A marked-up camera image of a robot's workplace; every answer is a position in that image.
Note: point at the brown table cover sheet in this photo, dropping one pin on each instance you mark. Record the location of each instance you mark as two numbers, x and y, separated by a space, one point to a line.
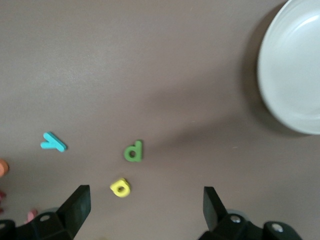
150 62

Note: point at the teal foam letter y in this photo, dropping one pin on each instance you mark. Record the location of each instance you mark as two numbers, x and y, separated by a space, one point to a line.
53 143

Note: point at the yellow foam letter d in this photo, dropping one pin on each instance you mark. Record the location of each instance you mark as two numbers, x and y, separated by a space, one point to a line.
115 186

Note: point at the orange foam letter e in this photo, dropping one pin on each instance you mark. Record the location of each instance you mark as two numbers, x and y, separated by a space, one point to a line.
3 167

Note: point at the pink foam letter f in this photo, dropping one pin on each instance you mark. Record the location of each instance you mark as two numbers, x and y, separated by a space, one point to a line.
30 216

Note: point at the beige brown plate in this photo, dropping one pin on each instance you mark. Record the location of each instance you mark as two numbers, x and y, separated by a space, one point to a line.
295 75

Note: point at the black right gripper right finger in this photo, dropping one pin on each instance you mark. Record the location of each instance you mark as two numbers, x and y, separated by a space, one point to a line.
212 210

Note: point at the green foam letter p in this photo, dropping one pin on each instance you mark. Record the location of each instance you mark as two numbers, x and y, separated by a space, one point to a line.
138 147

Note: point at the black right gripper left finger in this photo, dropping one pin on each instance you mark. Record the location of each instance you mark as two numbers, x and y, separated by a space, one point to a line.
75 210

